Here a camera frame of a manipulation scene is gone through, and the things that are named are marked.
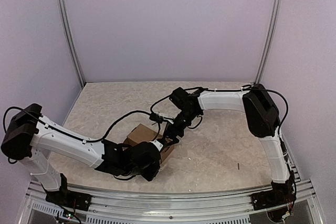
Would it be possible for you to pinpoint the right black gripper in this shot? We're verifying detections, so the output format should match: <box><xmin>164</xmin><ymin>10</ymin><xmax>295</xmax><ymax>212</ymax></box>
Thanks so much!
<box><xmin>161</xmin><ymin>109</ymin><xmax>198</xmax><ymax>146</ymax></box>

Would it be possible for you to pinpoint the brown cardboard paper box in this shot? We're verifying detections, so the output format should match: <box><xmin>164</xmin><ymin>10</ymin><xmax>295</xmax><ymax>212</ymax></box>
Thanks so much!
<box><xmin>123</xmin><ymin>124</ymin><xmax>174</xmax><ymax>165</ymax></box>

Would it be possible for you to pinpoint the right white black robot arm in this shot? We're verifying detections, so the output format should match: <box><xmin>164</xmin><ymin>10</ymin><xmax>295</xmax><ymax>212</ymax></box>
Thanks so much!
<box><xmin>163</xmin><ymin>84</ymin><xmax>290</xmax><ymax>205</ymax></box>

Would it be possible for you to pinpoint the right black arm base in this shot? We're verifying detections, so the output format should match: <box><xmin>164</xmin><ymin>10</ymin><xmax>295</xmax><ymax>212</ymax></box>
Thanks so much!
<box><xmin>251</xmin><ymin>189</ymin><xmax>296</xmax><ymax>210</ymax></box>

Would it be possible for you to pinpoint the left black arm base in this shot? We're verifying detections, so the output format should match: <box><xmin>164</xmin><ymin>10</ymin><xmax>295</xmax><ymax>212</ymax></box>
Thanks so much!
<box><xmin>45</xmin><ymin>190</ymin><xmax>92</xmax><ymax>211</ymax></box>

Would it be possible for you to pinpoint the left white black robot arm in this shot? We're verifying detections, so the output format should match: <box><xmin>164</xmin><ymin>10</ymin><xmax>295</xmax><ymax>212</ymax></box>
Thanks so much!
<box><xmin>1</xmin><ymin>103</ymin><xmax>164</xmax><ymax>206</ymax></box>

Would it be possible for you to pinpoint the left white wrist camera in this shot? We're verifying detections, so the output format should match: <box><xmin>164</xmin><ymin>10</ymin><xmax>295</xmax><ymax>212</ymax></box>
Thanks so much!
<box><xmin>150</xmin><ymin>140</ymin><xmax>166</xmax><ymax>152</ymax></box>

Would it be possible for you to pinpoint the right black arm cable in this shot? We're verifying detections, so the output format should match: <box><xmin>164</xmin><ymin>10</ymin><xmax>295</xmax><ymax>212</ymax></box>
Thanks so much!
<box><xmin>150</xmin><ymin>84</ymin><xmax>289</xmax><ymax>135</ymax></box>

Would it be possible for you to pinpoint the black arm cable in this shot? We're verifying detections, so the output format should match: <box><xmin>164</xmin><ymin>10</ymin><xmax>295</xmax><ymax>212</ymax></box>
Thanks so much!
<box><xmin>3</xmin><ymin>106</ymin><xmax>162</xmax><ymax>164</ymax></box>
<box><xmin>150</xmin><ymin>84</ymin><xmax>289</xmax><ymax>135</ymax></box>

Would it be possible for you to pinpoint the front aluminium frame rail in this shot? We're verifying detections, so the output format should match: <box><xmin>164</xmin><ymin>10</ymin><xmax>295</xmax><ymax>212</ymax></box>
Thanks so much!
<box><xmin>14</xmin><ymin>180</ymin><xmax>326</xmax><ymax>223</ymax></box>

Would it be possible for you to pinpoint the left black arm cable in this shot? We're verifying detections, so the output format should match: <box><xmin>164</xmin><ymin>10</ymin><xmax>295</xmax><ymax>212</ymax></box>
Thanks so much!
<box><xmin>3</xmin><ymin>106</ymin><xmax>162</xmax><ymax>164</ymax></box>

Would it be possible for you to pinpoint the right aluminium frame post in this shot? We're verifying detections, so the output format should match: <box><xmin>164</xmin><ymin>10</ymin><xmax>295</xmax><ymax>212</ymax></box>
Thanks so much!
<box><xmin>254</xmin><ymin>0</ymin><xmax>281</xmax><ymax>84</ymax></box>

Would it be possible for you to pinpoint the aluminium frame post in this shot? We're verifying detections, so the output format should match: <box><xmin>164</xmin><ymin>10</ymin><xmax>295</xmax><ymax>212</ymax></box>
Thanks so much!
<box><xmin>254</xmin><ymin>0</ymin><xmax>281</xmax><ymax>84</ymax></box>
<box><xmin>57</xmin><ymin>0</ymin><xmax>86</xmax><ymax>89</ymax></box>

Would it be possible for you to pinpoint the left aluminium frame post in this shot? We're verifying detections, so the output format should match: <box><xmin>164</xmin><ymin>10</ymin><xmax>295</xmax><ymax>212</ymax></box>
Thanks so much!
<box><xmin>57</xmin><ymin>0</ymin><xmax>86</xmax><ymax>89</ymax></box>

